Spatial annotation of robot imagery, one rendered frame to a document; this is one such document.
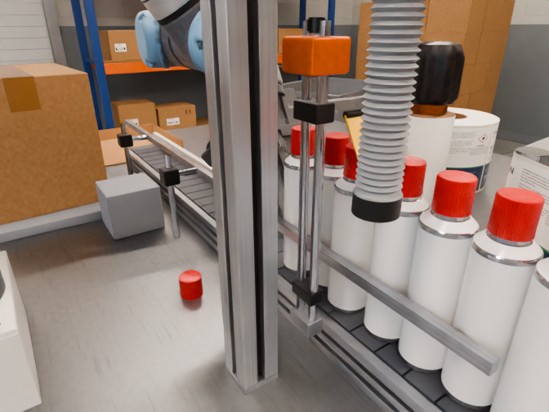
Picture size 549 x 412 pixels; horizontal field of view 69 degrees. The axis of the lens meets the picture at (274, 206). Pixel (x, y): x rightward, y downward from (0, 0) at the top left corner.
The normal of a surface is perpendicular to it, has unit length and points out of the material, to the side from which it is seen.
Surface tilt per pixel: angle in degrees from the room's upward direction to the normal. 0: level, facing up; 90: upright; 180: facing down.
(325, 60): 90
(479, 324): 90
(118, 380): 0
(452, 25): 90
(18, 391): 90
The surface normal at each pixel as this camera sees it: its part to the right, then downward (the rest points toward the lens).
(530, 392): -0.71, 0.29
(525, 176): -0.99, 0.07
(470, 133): 0.06, 0.41
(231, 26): 0.55, 0.34
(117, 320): 0.00, -0.91
